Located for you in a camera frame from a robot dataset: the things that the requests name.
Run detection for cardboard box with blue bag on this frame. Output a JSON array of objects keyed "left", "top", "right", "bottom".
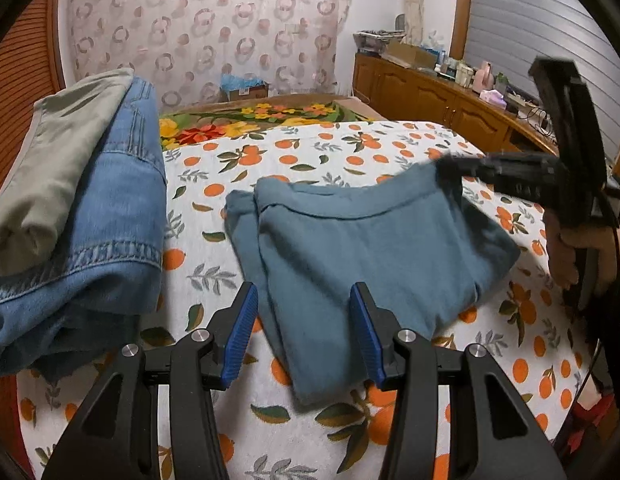
[{"left": 220, "top": 74, "right": 269, "bottom": 102}]

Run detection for pink bottle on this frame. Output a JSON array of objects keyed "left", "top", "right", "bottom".
[{"left": 472, "top": 61, "right": 494, "bottom": 94}]

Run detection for folded blue denim jeans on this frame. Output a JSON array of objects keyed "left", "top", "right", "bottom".
[{"left": 0, "top": 74, "right": 167, "bottom": 382}]

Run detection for circle pattern sheer curtain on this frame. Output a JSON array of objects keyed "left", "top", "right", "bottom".
[{"left": 59, "top": 0, "right": 351, "bottom": 110}]

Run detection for orange print white sheet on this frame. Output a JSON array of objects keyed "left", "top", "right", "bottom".
[{"left": 16, "top": 119, "right": 599, "bottom": 480}]

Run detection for cardboard box on sideboard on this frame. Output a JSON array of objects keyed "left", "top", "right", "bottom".
[{"left": 381, "top": 40, "right": 438, "bottom": 70}]

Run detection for grey window blind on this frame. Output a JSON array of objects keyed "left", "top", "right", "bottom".
[{"left": 464, "top": 0, "right": 620, "bottom": 159}]

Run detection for brown louvered wardrobe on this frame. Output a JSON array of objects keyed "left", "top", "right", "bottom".
[{"left": 0, "top": 0, "right": 64, "bottom": 187}]

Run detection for person's right hand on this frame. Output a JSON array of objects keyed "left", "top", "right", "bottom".
[{"left": 543, "top": 209, "right": 620, "bottom": 292}]

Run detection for pink tissue pack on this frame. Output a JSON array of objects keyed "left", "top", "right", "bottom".
[{"left": 479, "top": 89, "right": 508, "bottom": 110}]

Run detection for white jar on sideboard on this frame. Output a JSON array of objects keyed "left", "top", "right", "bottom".
[{"left": 455, "top": 61, "right": 475, "bottom": 89}]

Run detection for teal blue shorts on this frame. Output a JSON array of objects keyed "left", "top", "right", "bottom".
[{"left": 225, "top": 162, "right": 519, "bottom": 405}]

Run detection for wooden sideboard cabinet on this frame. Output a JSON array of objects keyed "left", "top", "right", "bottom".
[{"left": 352, "top": 53, "right": 558, "bottom": 154}]

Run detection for folded grey-green pants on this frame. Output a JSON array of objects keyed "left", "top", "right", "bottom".
[{"left": 0, "top": 68, "right": 134, "bottom": 276}]

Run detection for stack of magazines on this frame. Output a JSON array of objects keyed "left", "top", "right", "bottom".
[{"left": 353, "top": 30, "right": 405, "bottom": 55}]

